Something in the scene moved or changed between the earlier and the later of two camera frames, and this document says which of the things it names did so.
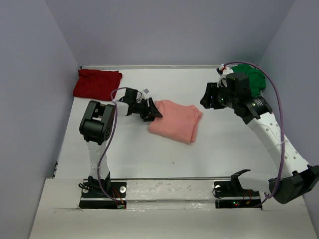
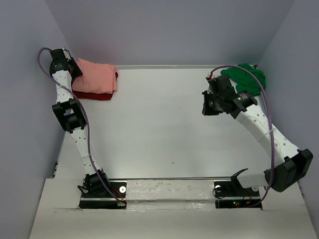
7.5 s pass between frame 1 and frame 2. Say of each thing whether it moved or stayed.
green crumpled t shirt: stayed
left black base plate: stayed
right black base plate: stayed
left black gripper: moved
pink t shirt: moved
